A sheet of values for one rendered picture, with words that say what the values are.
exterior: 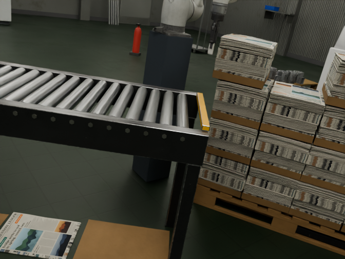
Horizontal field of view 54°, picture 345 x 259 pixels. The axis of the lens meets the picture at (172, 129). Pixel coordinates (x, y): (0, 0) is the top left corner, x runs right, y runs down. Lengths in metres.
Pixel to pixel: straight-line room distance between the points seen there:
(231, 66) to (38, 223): 1.34
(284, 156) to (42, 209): 1.40
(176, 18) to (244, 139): 0.82
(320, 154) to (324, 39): 8.48
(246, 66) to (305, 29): 8.83
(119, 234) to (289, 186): 1.00
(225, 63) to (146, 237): 1.04
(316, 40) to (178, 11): 8.57
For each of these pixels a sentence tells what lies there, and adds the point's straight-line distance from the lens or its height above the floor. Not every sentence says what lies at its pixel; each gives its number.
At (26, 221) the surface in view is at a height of 0.01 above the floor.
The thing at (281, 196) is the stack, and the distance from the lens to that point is 2.11.
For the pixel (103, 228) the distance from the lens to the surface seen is 1.95.
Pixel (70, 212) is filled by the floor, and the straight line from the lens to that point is 2.06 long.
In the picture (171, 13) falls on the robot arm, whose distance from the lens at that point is 2.09.
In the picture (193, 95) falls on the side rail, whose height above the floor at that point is 0.79.
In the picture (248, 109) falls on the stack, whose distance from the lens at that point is 1.94.
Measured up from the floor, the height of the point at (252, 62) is 0.96.
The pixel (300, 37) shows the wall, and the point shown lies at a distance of 10.74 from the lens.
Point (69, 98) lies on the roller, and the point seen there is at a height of 0.80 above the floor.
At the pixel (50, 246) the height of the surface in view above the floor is 0.01.
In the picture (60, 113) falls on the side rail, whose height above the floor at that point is 0.80.
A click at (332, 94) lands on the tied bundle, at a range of 1.90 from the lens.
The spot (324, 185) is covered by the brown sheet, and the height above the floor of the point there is 0.39.
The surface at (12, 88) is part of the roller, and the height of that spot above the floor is 0.79.
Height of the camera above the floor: 1.24
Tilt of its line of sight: 22 degrees down
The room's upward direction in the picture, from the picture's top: 10 degrees clockwise
